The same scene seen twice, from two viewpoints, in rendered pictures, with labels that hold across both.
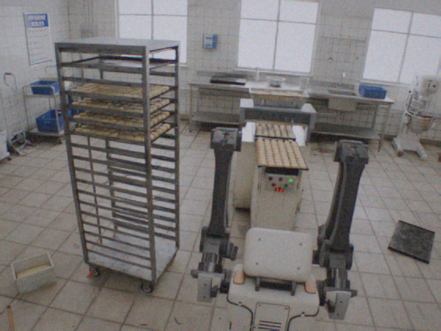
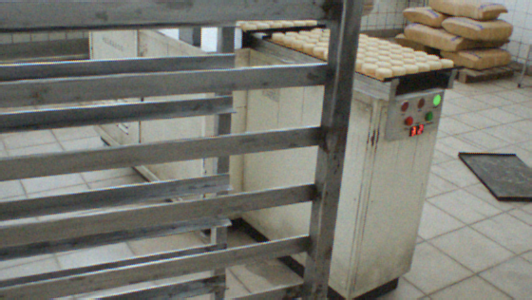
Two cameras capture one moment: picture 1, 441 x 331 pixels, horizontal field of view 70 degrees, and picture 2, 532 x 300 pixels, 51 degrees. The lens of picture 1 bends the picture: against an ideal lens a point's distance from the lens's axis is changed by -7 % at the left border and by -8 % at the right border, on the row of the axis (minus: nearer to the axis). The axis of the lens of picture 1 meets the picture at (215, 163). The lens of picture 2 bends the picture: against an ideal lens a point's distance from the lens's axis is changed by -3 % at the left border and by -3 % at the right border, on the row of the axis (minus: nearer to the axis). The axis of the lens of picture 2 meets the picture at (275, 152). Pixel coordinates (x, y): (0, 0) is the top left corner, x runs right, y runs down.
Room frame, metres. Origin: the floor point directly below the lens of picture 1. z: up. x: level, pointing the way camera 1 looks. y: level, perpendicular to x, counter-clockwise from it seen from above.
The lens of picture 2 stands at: (1.39, 0.98, 1.35)
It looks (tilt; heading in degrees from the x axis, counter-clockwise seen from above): 23 degrees down; 318
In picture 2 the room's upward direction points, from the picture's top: 4 degrees clockwise
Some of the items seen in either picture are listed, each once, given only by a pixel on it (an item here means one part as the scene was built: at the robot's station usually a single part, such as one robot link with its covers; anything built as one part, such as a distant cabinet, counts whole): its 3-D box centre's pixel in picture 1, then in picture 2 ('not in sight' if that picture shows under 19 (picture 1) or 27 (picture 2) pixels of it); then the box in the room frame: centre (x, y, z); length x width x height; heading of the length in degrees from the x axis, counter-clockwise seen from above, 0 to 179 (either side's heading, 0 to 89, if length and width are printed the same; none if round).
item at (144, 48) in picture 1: (149, 184); (326, 190); (1.89, 0.42, 0.97); 0.03 x 0.03 x 1.70; 74
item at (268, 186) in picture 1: (279, 183); (414, 114); (2.39, -0.51, 0.77); 0.24 x 0.04 x 0.14; 86
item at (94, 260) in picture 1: (126, 168); not in sight; (2.19, 0.65, 0.93); 0.64 x 0.51 x 1.78; 74
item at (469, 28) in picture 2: not in sight; (479, 27); (4.19, -4.08, 0.47); 0.72 x 0.42 x 0.17; 87
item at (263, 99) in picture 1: (277, 98); not in sight; (3.25, -0.57, 1.25); 0.56 x 0.29 x 0.14; 86
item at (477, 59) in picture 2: not in sight; (477, 55); (4.17, -4.10, 0.19); 0.72 x 0.42 x 0.15; 86
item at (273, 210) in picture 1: (272, 195); (330, 163); (2.75, -0.54, 0.45); 0.70 x 0.34 x 0.90; 176
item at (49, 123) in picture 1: (54, 120); not in sight; (5.22, 2.74, 0.28); 0.56 x 0.38 x 0.20; 0
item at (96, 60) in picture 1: (119, 62); not in sight; (2.20, 0.66, 1.68); 0.60 x 0.40 x 0.02; 74
